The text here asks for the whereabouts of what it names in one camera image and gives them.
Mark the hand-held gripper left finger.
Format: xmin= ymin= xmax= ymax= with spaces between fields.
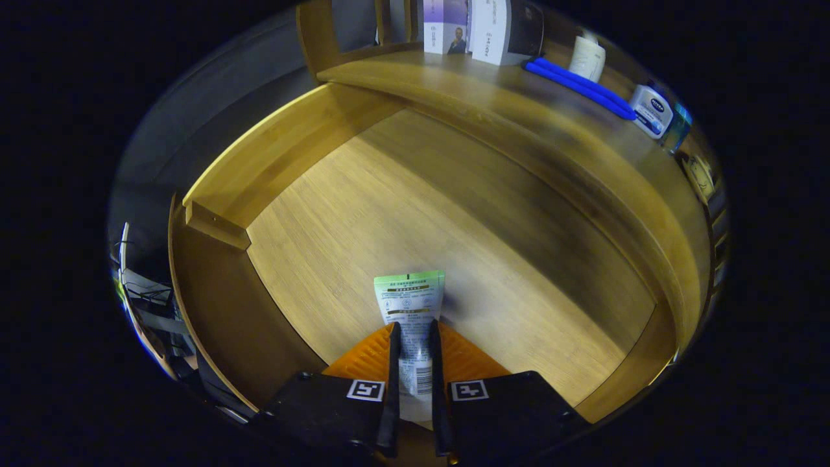
xmin=259 ymin=322 xmax=401 ymax=459

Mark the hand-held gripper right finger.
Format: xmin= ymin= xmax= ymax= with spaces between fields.
xmin=428 ymin=319 xmax=591 ymax=458

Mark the white and green tube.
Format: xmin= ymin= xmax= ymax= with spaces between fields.
xmin=373 ymin=270 xmax=446 ymax=424

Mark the brown wooden drawer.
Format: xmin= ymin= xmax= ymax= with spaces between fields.
xmin=167 ymin=83 xmax=682 ymax=425

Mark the brown wooden countertop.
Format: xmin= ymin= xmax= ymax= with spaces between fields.
xmin=318 ymin=49 xmax=714 ymax=351

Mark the brown wooden cabinet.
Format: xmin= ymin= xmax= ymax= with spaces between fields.
xmin=296 ymin=0 xmax=730 ymax=357

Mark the blue folded cloth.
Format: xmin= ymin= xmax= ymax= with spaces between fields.
xmin=523 ymin=57 xmax=637 ymax=121

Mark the yellow lidded teacup with saucer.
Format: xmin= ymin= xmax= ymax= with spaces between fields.
xmin=678 ymin=152 xmax=717 ymax=205

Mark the white bottle with blue cap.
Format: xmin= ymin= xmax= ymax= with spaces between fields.
xmin=629 ymin=81 xmax=675 ymax=140

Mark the teal slim bottle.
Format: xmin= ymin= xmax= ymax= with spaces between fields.
xmin=661 ymin=102 xmax=693 ymax=154

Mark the white and black book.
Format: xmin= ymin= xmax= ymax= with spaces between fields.
xmin=468 ymin=0 xmax=545 ymax=66

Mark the purple book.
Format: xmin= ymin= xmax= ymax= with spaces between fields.
xmin=423 ymin=0 xmax=469 ymax=55

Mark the white pump bottle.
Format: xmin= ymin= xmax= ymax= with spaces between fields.
xmin=569 ymin=32 xmax=607 ymax=83

